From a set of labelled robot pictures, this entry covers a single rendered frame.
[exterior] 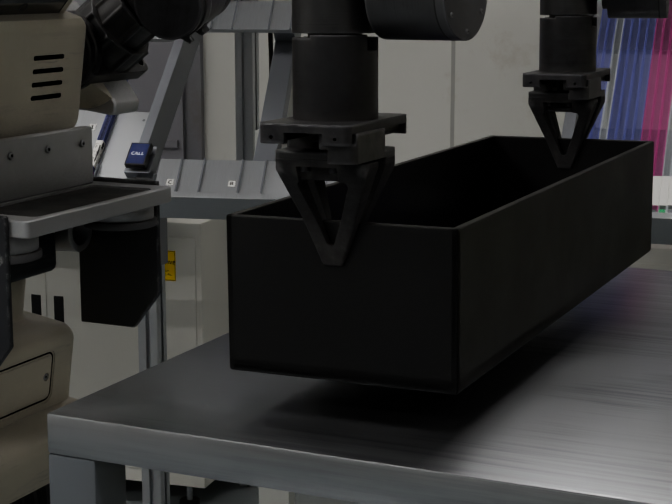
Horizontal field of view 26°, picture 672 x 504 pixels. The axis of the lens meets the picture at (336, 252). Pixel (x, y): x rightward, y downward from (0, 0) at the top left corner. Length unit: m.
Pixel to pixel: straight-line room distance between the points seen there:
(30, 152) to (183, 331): 1.57
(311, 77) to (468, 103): 4.52
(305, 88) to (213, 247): 2.07
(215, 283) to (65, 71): 1.54
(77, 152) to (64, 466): 0.54
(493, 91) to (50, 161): 4.04
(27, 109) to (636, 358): 0.66
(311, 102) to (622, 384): 0.34
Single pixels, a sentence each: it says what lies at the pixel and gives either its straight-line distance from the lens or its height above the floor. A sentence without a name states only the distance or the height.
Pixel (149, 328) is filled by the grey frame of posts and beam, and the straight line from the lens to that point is 2.70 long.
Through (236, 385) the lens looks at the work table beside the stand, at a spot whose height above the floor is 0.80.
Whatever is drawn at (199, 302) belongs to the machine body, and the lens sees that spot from 2.97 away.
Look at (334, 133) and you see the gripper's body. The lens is 0.92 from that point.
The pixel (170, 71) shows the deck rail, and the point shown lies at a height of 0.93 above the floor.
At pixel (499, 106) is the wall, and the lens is 5.44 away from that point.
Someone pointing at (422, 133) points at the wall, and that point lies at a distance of 5.52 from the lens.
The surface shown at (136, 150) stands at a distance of 2.65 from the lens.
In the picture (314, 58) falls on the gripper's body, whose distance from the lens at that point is 0.95.
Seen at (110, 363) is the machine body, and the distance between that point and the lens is 3.08.
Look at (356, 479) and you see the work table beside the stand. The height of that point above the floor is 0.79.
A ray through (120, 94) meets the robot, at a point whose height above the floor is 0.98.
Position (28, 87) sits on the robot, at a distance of 1.49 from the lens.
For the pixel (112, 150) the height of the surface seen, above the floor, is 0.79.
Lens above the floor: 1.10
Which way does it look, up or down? 11 degrees down
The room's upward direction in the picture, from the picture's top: straight up
